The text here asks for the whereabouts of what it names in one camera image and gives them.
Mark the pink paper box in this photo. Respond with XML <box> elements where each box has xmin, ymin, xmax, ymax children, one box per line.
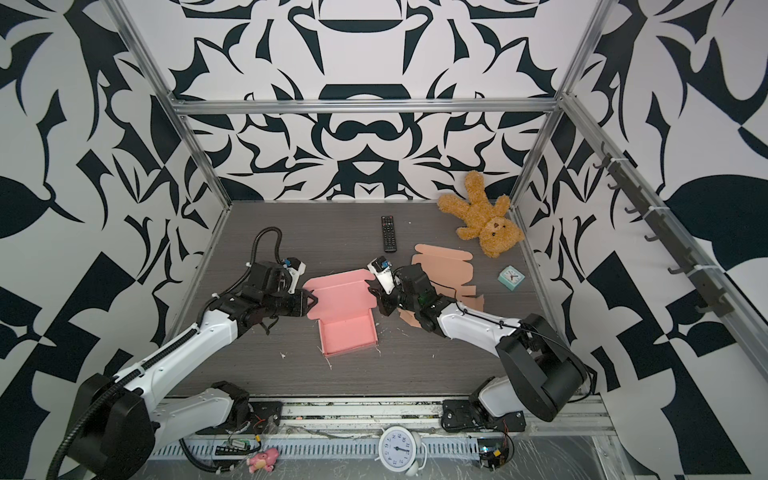
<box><xmin>304</xmin><ymin>269</ymin><xmax>378</xmax><ymax>357</ymax></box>

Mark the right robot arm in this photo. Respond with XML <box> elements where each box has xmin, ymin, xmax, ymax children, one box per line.
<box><xmin>368</xmin><ymin>257</ymin><xmax>596</xmax><ymax>432</ymax></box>

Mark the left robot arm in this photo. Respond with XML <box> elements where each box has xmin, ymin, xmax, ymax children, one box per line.
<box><xmin>46</xmin><ymin>254</ymin><xmax>317</xmax><ymax>479</ymax></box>

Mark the peach flat paper box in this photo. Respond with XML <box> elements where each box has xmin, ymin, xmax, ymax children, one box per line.
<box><xmin>411</xmin><ymin>244</ymin><xmax>485</xmax><ymax>311</ymax></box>

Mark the black tv remote control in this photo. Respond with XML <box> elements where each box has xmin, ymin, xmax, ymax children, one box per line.
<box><xmin>381</xmin><ymin>215</ymin><xmax>397</xmax><ymax>253</ymax></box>

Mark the small green alarm clock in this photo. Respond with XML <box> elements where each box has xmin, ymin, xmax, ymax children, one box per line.
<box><xmin>498</xmin><ymin>266</ymin><xmax>525</xmax><ymax>291</ymax></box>

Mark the brown teddy bear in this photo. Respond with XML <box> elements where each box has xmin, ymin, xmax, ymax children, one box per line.
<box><xmin>437</xmin><ymin>171</ymin><xmax>525</xmax><ymax>258</ymax></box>

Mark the green circuit board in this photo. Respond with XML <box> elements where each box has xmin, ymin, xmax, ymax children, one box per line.
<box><xmin>214</xmin><ymin>437</ymin><xmax>262</xmax><ymax>457</ymax></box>

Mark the white round table clock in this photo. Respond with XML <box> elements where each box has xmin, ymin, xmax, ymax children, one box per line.
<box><xmin>376</xmin><ymin>426</ymin><xmax>428</xmax><ymax>477</ymax></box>

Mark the small pink toy figure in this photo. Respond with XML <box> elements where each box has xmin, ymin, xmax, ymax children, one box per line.
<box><xmin>247</xmin><ymin>448</ymin><xmax>280</xmax><ymax>473</ymax></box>

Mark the black electronics module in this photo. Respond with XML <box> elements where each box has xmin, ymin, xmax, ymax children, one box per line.
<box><xmin>478</xmin><ymin>436</ymin><xmax>515</xmax><ymax>471</ymax></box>

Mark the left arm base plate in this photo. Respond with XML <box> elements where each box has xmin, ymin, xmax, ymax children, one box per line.
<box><xmin>227</xmin><ymin>401</ymin><xmax>283</xmax><ymax>435</ymax></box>

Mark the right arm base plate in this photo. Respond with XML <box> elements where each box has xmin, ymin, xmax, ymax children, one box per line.
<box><xmin>440</xmin><ymin>400</ymin><xmax>527</xmax><ymax>433</ymax></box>

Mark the black corrugated cable conduit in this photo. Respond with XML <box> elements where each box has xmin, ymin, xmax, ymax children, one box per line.
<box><xmin>46</xmin><ymin>383</ymin><xmax>145</xmax><ymax>480</ymax></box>

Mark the black wall hook rack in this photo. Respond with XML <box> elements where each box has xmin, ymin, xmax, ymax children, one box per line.
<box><xmin>595</xmin><ymin>152</ymin><xmax>736</xmax><ymax>317</ymax></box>

